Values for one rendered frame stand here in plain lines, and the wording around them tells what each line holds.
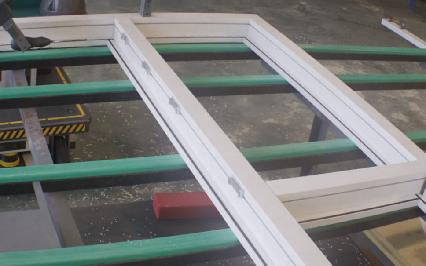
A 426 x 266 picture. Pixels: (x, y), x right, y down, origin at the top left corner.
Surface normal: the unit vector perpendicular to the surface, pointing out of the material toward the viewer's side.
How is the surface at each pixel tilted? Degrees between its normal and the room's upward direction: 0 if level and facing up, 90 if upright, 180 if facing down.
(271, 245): 90
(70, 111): 0
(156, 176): 90
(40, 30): 90
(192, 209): 90
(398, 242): 0
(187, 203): 0
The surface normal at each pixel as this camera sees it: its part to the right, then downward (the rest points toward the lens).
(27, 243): 0.15, -0.87
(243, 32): 0.38, 0.49
